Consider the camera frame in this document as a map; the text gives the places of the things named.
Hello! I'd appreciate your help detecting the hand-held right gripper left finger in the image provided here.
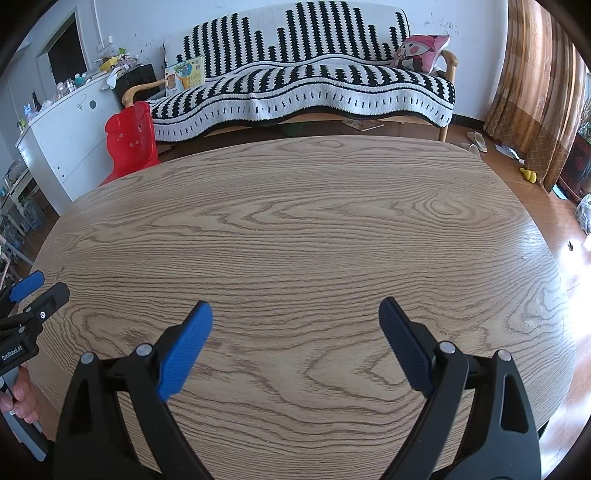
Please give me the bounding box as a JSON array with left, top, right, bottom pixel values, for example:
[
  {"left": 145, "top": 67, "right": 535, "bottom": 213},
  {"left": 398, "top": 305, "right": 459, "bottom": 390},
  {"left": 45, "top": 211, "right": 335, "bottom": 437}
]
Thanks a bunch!
[{"left": 53, "top": 300, "right": 214, "bottom": 480}]

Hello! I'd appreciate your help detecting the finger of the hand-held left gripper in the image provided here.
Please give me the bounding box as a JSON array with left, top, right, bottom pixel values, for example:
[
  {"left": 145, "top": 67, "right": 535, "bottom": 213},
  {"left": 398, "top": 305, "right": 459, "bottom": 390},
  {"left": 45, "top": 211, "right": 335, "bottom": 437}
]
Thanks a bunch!
[
  {"left": 0, "top": 282, "right": 71, "bottom": 332},
  {"left": 0, "top": 271, "right": 46, "bottom": 305}
]

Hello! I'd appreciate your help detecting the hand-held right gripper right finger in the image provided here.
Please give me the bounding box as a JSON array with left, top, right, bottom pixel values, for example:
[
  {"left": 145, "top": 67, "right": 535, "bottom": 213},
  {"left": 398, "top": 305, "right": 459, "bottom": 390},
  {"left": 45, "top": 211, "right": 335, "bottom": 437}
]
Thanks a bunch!
[{"left": 379, "top": 296, "right": 542, "bottom": 480}]

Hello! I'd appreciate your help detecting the person's left hand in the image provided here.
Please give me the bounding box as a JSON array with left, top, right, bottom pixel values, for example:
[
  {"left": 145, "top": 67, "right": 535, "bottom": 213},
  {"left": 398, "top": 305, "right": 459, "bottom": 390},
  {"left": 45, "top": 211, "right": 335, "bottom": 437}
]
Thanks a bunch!
[{"left": 0, "top": 364, "right": 41, "bottom": 426}]

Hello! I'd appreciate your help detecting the white metal rack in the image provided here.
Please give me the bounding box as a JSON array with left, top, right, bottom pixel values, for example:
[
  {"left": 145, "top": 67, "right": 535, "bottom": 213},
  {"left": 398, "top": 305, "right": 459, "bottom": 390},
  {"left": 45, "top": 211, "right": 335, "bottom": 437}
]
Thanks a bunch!
[{"left": 0, "top": 157, "right": 48, "bottom": 280}]

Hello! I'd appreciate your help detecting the white cabinet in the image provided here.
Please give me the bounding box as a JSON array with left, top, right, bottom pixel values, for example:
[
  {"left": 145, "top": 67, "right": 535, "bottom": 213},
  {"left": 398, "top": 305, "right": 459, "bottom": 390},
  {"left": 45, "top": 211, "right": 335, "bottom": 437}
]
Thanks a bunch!
[{"left": 16, "top": 71, "right": 136, "bottom": 216}]

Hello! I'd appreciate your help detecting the red plastic chair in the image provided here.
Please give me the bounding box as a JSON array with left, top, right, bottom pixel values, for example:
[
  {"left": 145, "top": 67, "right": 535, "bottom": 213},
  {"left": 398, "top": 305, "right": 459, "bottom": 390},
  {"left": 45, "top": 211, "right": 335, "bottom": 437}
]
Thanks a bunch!
[{"left": 98, "top": 101, "right": 161, "bottom": 186}]

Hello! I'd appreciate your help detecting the white plastic bag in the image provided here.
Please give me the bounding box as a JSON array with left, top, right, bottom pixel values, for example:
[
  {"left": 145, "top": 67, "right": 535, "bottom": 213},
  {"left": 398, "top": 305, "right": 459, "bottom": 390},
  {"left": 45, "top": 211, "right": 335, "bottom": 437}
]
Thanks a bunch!
[{"left": 575, "top": 193, "right": 591, "bottom": 235}]

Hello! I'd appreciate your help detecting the black box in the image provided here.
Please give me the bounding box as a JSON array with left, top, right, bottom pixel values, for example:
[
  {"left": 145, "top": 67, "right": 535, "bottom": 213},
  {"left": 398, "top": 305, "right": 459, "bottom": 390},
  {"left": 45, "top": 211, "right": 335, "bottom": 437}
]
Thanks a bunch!
[{"left": 113, "top": 64, "right": 156, "bottom": 101}]

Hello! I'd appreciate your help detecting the magazine under sofa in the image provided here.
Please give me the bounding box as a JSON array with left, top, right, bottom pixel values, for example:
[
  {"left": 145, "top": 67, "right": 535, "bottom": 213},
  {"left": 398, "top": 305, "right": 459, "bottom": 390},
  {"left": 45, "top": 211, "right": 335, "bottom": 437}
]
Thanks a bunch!
[{"left": 341, "top": 117, "right": 385, "bottom": 133}]

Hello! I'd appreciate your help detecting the dark window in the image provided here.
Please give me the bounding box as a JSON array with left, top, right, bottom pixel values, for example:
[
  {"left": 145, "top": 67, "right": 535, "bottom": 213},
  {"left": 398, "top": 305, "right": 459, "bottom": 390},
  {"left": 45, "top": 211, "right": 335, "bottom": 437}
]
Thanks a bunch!
[{"left": 46, "top": 13, "right": 89, "bottom": 85}]

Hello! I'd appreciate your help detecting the pile of small toys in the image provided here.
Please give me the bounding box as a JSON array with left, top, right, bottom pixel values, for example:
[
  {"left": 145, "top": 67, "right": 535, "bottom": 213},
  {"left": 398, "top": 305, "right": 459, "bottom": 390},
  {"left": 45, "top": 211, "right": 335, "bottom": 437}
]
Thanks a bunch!
[{"left": 16, "top": 45, "right": 139, "bottom": 127}]

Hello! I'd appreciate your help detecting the children's picture book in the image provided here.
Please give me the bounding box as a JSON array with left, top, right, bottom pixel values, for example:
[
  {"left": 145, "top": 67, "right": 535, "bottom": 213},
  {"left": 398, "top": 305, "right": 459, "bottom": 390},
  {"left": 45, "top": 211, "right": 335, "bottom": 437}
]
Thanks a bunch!
[{"left": 164, "top": 56, "right": 206, "bottom": 99}]

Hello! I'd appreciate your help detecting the black white striped blanket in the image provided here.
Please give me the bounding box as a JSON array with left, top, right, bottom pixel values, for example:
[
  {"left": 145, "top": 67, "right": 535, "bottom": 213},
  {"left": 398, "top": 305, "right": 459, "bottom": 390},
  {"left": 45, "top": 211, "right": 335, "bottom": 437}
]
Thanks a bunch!
[{"left": 150, "top": 2, "right": 456, "bottom": 142}]

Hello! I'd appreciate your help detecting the brown patterned curtain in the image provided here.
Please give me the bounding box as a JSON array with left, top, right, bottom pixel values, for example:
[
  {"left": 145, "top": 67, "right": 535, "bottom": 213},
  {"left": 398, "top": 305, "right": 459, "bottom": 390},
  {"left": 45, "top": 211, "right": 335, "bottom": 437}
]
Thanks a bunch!
[{"left": 481, "top": 0, "right": 591, "bottom": 193}]

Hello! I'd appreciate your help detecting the wooden sofa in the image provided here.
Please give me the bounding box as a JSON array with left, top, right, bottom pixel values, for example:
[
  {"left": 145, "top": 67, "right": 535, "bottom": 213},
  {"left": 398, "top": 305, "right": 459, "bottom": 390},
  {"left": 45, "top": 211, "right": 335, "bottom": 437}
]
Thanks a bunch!
[{"left": 121, "top": 2, "right": 459, "bottom": 144}]

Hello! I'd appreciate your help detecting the pink cartoon cushion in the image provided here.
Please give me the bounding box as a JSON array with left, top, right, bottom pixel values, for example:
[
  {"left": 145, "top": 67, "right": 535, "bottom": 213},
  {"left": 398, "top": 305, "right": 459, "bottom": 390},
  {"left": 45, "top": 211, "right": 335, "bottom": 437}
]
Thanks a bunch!
[{"left": 394, "top": 34, "right": 451, "bottom": 75}]

